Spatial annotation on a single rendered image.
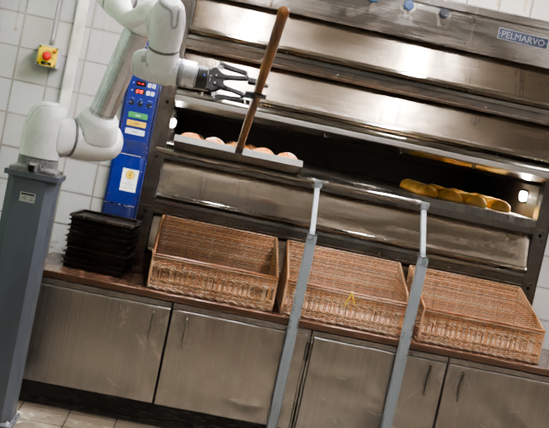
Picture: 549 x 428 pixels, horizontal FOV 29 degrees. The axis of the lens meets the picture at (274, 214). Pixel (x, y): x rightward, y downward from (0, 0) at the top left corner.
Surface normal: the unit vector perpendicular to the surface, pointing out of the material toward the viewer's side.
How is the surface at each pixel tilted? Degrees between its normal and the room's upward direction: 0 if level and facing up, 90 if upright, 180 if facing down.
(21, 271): 90
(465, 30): 91
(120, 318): 90
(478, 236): 70
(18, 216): 90
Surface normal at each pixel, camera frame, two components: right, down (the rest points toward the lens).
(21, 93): 0.05, 0.09
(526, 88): 0.11, -0.25
